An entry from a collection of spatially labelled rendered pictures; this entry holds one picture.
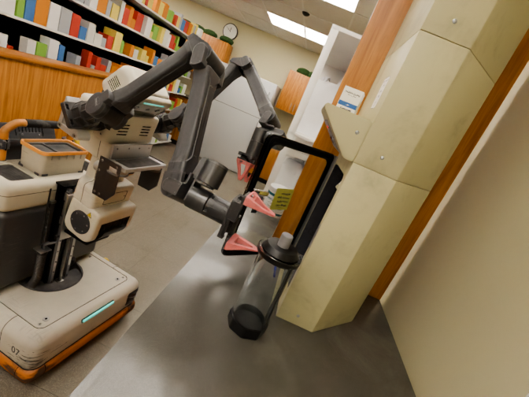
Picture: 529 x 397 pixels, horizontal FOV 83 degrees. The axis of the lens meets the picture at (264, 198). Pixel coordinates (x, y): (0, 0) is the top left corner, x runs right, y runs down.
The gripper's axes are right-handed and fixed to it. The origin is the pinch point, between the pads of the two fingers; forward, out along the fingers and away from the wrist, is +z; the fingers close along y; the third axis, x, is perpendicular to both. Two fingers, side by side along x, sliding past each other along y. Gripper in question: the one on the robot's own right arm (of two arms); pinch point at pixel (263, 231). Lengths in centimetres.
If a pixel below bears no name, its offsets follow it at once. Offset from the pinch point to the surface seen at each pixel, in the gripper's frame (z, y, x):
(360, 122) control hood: 8.8, 31.3, 7.9
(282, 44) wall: -146, 134, 556
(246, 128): -132, -33, 489
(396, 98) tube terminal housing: 13.3, 39.0, 8.1
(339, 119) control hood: 4.4, 30.1, 7.6
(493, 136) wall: 52, 46, 47
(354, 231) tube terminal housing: 20.2, 7.5, 8.5
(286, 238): 5.4, 2.0, -2.2
